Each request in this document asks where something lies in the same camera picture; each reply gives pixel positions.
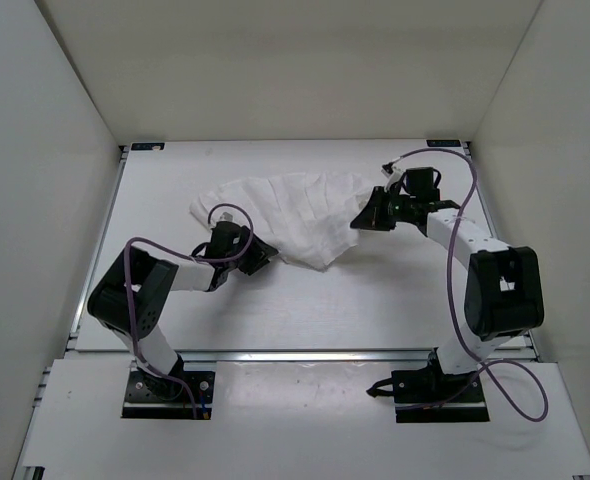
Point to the aluminium left side rail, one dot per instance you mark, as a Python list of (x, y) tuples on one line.
[(86, 286)]

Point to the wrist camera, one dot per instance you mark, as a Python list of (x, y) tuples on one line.
[(225, 236), (393, 172)]

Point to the right blue corner label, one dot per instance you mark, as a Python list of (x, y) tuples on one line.
[(441, 143)]

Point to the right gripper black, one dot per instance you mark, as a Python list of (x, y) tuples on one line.
[(372, 216)]

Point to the aluminium front rail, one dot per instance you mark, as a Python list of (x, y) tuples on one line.
[(306, 356)]

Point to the white pleated skirt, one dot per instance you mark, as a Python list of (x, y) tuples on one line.
[(305, 216)]

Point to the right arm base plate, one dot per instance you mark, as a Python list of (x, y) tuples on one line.
[(425, 397)]

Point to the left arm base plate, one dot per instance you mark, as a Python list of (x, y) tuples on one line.
[(148, 397)]

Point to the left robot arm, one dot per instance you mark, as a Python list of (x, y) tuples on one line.
[(130, 297)]

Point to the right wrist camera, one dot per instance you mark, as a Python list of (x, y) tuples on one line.
[(393, 172)]

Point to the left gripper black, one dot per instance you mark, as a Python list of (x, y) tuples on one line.
[(259, 250)]

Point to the blue corner label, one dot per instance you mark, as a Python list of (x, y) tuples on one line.
[(147, 146), (441, 143)]

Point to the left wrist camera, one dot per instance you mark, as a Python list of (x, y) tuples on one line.
[(225, 236)]

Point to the left blue corner label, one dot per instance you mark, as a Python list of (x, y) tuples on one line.
[(147, 146)]

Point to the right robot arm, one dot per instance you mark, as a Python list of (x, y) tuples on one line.
[(503, 295)]

